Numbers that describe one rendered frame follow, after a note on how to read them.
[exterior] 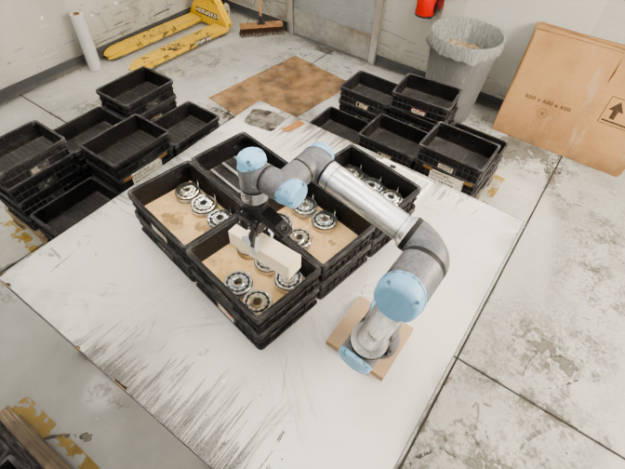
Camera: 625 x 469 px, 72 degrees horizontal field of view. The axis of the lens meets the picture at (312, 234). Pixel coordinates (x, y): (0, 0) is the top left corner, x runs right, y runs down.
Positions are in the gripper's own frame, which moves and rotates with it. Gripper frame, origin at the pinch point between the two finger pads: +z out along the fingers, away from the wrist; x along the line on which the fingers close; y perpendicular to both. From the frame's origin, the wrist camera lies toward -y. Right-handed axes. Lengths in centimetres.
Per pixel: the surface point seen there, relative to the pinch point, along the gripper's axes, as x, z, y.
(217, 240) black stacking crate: -3.9, 20.6, 27.2
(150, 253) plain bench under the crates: 8, 39, 57
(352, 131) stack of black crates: -169, 82, 63
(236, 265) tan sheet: -2.4, 26.3, 16.9
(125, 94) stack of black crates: -81, 60, 192
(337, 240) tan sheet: -35.5, 26.4, -6.5
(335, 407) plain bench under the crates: 15, 39, -40
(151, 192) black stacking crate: -7, 21, 67
